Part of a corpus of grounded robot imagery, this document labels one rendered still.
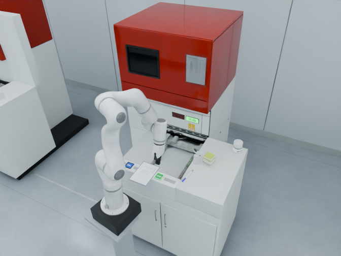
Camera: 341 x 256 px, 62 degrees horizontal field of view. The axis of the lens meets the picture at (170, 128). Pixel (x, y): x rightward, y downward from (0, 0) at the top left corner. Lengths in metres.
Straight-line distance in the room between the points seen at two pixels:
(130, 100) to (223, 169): 0.96
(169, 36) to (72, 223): 2.08
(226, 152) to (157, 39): 1.01
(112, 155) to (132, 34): 1.01
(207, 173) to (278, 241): 1.21
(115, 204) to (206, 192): 0.61
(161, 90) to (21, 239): 1.99
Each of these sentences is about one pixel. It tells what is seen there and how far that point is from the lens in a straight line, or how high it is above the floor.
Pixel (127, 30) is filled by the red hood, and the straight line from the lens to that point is 2.29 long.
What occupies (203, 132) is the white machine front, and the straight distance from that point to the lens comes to 2.43.
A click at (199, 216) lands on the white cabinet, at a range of 2.14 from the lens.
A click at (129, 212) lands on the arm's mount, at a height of 0.91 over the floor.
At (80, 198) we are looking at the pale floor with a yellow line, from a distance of 3.38.
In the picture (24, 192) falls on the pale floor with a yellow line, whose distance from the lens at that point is 3.69.
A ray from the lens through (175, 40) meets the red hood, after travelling 2.09.
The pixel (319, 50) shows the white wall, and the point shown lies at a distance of 3.51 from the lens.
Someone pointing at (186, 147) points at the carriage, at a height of 0.88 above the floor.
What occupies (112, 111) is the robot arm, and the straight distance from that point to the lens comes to 1.46.
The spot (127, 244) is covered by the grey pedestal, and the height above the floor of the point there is 0.53.
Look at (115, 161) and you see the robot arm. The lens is 1.67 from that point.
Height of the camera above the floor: 2.49
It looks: 37 degrees down
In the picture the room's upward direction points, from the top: 1 degrees counter-clockwise
